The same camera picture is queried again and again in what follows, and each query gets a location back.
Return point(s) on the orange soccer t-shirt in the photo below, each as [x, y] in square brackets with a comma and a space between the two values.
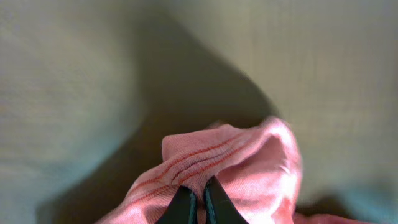
[260, 169]

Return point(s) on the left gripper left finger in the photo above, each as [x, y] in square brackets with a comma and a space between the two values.
[182, 209]

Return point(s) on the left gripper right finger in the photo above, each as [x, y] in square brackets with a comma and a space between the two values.
[219, 207]

